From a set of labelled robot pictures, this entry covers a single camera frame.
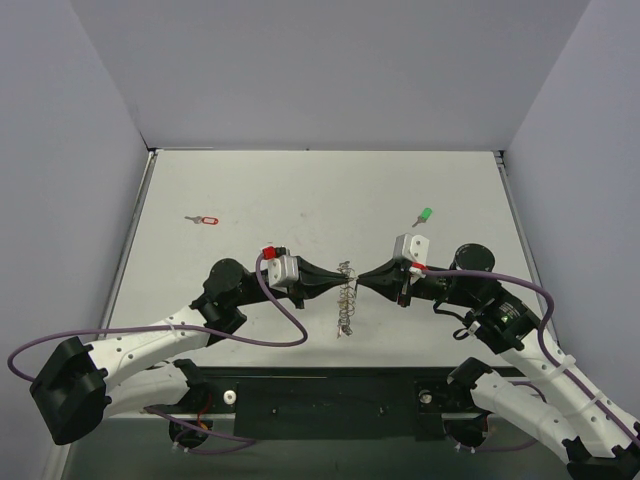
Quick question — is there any metal disc with key rings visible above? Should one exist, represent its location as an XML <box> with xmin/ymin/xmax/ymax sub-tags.
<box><xmin>337</xmin><ymin>260</ymin><xmax>358</xmax><ymax>338</ymax></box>

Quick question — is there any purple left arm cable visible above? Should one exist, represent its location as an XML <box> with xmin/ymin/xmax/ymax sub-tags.
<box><xmin>6</xmin><ymin>249</ymin><xmax>309</xmax><ymax>456</ymax></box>

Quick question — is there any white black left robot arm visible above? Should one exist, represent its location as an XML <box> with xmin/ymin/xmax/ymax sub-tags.
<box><xmin>29</xmin><ymin>248</ymin><xmax>349</xmax><ymax>445</ymax></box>

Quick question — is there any key with green cap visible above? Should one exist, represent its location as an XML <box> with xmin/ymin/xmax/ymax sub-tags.
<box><xmin>412</xmin><ymin>207</ymin><xmax>433</xmax><ymax>228</ymax></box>

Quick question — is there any key with red tag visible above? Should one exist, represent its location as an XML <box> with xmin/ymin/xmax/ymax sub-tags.
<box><xmin>185</xmin><ymin>216</ymin><xmax>219</xmax><ymax>226</ymax></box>

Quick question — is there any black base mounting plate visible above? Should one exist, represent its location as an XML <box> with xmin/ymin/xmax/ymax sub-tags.
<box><xmin>164</xmin><ymin>367</ymin><xmax>501</xmax><ymax>444</ymax></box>

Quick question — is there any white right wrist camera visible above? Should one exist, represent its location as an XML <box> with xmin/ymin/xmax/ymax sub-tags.
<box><xmin>393</xmin><ymin>233</ymin><xmax>430</xmax><ymax>278</ymax></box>

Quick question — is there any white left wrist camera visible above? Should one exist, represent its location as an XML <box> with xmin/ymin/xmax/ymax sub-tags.
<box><xmin>262</xmin><ymin>246</ymin><xmax>300</xmax><ymax>289</ymax></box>

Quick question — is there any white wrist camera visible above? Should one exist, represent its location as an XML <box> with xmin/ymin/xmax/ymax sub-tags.
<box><xmin>262</xmin><ymin>246</ymin><xmax>300</xmax><ymax>289</ymax></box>
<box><xmin>393</xmin><ymin>233</ymin><xmax>430</xmax><ymax>278</ymax></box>

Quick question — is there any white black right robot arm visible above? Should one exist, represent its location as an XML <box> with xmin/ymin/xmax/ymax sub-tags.
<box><xmin>357</xmin><ymin>235</ymin><xmax>639</xmax><ymax>479</ymax></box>

